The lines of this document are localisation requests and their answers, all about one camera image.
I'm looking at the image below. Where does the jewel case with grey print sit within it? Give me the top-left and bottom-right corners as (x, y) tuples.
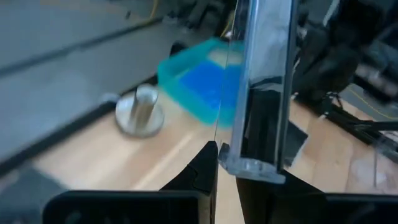
(284, 120), (309, 168)

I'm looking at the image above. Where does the black jewel case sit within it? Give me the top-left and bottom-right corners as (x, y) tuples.
(214, 0), (299, 185)

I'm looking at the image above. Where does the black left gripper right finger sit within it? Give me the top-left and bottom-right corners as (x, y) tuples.
(235, 169), (329, 224)

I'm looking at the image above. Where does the blue disc case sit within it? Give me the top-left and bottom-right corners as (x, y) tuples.
(178, 60), (242, 110)

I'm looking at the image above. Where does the teal plastic bin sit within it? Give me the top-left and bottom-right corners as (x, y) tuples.
(157, 37), (246, 129)

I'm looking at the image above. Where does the metal disc spindle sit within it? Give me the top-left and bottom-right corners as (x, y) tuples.
(114, 83), (165, 138)

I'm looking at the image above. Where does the yellow floor cable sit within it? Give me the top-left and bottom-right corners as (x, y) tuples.
(149, 0), (161, 21)

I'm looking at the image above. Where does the clear plastic bin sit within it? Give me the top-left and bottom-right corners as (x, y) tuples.
(349, 132), (398, 195)

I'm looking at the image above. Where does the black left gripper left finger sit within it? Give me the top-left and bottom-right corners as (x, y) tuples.
(159, 140), (219, 224)

